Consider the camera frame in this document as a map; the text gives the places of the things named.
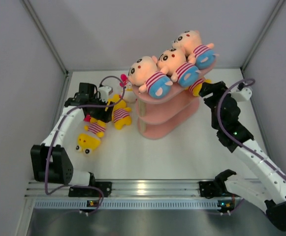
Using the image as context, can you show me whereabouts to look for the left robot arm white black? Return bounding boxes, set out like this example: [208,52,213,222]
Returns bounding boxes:
[30,83,113,196]

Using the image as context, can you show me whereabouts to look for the pink three-tier shelf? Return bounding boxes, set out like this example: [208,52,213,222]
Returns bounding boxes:
[135,60,219,140]

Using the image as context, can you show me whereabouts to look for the yellow chick plush striped shirt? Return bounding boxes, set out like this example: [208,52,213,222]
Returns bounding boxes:
[75,118,107,156]

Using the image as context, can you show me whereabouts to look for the yellow bear striped shirt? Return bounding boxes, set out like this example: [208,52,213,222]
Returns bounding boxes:
[185,78,212,97]
[108,94,132,130]

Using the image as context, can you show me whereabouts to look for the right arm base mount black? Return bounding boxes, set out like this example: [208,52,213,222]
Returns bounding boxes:
[199,181,219,199]

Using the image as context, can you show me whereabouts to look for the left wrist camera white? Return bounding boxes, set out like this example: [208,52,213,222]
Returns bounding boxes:
[98,85,113,103]

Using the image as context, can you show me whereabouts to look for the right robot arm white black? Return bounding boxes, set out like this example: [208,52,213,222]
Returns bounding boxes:
[199,79,286,232]

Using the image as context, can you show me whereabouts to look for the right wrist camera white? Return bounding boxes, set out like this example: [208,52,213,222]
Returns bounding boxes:
[231,83,252,102]

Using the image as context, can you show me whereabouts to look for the white panda plush pink limbs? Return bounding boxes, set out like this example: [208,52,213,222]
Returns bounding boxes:
[84,115,91,122]

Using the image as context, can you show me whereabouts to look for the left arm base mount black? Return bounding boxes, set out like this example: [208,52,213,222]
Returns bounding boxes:
[68,181,112,198]

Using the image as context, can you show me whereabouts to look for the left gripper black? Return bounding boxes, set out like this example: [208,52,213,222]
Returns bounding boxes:
[87,94,114,122]

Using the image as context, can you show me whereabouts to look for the white bird plush pink bow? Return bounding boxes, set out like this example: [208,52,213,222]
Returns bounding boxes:
[120,74,137,103]

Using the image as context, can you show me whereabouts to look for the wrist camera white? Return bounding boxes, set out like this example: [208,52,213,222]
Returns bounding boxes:
[231,83,252,102]
[98,85,113,103]

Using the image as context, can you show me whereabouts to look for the peach doll blue pants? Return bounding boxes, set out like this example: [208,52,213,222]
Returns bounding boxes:
[128,56,173,99]
[157,48,203,88]
[172,30,217,69]

